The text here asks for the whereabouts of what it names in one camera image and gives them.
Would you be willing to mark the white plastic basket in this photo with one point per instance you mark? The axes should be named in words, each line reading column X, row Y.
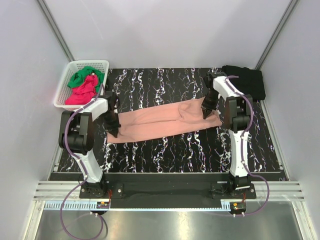
column 63, row 91

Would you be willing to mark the black folded t-shirt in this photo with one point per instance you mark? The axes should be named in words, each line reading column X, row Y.
column 248, row 81

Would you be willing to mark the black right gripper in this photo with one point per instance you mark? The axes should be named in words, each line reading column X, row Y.
column 208, row 108

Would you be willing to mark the left small electronics module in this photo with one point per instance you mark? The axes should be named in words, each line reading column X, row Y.
column 103, row 205

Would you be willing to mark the right small electronics module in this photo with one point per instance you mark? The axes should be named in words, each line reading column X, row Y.
column 238, row 208

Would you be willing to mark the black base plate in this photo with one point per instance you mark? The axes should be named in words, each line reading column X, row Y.
column 165, row 202

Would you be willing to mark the pink printed t-shirt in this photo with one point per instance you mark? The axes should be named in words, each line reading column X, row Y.
column 163, row 121

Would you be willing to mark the red crumpled t-shirt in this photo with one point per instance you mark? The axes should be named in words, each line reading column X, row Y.
column 83, row 94

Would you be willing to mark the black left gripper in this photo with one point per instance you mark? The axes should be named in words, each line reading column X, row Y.
column 113, row 129

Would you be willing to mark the green crumpled t-shirt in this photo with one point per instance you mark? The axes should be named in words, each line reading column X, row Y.
column 78, row 78

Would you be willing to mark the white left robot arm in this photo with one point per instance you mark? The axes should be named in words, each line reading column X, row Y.
column 77, row 136

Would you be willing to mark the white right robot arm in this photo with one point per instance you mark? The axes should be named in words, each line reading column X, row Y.
column 238, row 120

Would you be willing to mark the small electronics module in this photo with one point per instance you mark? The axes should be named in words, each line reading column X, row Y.
column 103, row 205
column 238, row 208

